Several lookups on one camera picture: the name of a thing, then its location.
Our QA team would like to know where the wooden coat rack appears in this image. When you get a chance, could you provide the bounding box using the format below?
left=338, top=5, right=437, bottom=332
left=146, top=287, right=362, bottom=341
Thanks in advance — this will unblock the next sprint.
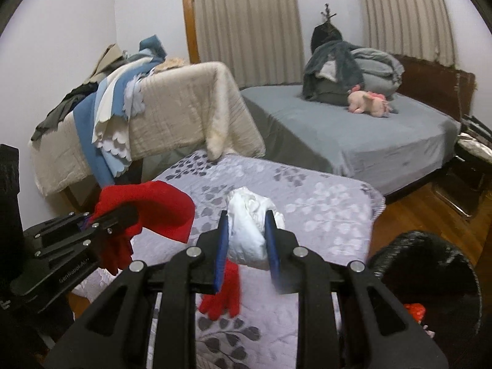
left=311, top=3, right=345, bottom=52

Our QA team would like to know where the dark grey fleece blanket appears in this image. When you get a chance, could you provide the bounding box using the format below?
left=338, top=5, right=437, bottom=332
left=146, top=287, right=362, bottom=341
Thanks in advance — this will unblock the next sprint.
left=302, top=40, right=364, bottom=104

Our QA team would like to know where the beige quilted blanket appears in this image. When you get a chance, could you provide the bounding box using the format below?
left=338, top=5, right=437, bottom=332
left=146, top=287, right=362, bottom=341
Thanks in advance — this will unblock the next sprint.
left=31, top=61, right=267, bottom=197

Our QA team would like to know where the pink plush toy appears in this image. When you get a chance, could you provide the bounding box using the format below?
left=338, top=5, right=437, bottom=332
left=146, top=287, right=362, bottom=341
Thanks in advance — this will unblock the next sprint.
left=347, top=89, right=398, bottom=118

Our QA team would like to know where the stack of grey pillows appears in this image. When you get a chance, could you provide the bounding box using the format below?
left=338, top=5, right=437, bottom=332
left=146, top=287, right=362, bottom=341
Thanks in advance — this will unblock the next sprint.
left=351, top=48, right=405, bottom=98

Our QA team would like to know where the dark grey clothing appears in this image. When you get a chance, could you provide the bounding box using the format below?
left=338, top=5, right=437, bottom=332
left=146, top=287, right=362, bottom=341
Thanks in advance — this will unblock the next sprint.
left=31, top=85, right=97, bottom=141

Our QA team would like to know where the wide beige curtain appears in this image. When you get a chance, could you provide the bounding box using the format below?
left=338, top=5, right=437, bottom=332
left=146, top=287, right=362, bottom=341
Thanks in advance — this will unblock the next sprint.
left=192, top=0, right=309, bottom=89

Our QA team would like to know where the blue and white scalloped cloth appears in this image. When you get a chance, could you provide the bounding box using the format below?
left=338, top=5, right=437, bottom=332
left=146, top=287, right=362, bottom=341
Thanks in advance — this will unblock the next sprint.
left=73, top=56, right=163, bottom=188

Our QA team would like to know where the black metal chair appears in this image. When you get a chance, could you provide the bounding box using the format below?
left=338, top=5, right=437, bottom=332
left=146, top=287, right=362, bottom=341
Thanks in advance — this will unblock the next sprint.
left=432, top=113, right=492, bottom=216

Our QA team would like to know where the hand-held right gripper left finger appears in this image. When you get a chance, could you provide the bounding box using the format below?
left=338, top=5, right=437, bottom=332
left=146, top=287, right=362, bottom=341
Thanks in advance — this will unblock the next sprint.
left=44, top=209, right=231, bottom=369

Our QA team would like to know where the grey floral quilt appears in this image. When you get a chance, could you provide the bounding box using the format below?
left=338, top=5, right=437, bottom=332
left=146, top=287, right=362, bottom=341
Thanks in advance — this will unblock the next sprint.
left=69, top=152, right=386, bottom=369

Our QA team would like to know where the grey bed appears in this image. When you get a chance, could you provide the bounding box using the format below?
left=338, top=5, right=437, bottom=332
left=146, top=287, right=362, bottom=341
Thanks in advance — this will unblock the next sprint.
left=240, top=85, right=462, bottom=197

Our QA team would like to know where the dark wooden headboard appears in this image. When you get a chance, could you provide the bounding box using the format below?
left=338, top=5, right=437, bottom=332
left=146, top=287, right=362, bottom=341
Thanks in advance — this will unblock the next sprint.
left=392, top=54, right=477, bottom=122

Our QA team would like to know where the red wrapper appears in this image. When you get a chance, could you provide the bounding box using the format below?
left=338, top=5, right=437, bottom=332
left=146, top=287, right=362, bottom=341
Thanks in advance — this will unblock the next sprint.
left=403, top=303, right=427, bottom=322

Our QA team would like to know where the red knit glove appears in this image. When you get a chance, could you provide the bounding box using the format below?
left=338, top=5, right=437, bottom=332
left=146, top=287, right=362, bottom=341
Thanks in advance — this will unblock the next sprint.
left=199, top=259, right=241, bottom=320
left=92, top=182, right=196, bottom=276

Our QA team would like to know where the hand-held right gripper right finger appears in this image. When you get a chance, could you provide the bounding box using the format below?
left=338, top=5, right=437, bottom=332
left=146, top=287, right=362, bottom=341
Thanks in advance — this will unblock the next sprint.
left=265, top=209, right=448, bottom=369

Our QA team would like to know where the wooden door frame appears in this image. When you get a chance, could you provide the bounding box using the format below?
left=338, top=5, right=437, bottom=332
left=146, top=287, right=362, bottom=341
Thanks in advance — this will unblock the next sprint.
left=181, top=0, right=201, bottom=64

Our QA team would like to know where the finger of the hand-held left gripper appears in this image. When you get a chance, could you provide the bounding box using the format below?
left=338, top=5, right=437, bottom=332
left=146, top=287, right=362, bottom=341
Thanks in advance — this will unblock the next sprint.
left=34, top=204, right=140, bottom=260
left=22, top=211, right=95, bottom=247

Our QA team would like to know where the teal folded cloth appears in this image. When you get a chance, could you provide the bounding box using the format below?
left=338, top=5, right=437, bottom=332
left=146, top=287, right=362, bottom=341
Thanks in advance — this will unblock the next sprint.
left=138, top=35, right=168, bottom=61

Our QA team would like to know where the bin with black bag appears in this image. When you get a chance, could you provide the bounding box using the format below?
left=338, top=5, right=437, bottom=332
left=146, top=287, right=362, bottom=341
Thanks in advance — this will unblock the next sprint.
left=367, top=231, right=483, bottom=369

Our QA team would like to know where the silver seat cushion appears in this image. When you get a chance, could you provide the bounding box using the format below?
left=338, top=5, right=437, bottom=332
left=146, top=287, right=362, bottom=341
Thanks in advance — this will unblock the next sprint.
left=457, top=132, right=492, bottom=159

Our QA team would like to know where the narrow beige curtain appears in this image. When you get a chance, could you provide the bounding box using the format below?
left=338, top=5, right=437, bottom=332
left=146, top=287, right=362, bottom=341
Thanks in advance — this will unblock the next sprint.
left=359, top=0, right=456, bottom=67

